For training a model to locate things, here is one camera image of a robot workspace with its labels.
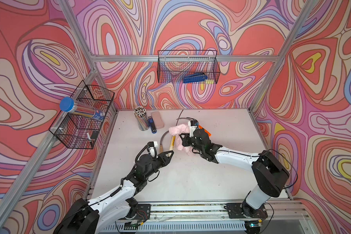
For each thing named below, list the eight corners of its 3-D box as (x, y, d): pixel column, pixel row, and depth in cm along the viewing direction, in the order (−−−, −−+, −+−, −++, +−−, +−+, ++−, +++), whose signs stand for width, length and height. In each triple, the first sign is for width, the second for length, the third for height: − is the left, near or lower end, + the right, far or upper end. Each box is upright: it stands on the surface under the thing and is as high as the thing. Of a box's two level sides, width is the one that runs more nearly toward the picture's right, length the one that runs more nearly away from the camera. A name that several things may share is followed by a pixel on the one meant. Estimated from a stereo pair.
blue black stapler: (152, 134, 107) (151, 131, 104) (147, 120, 116) (146, 117, 113) (157, 132, 108) (156, 130, 105) (151, 118, 117) (151, 115, 114)
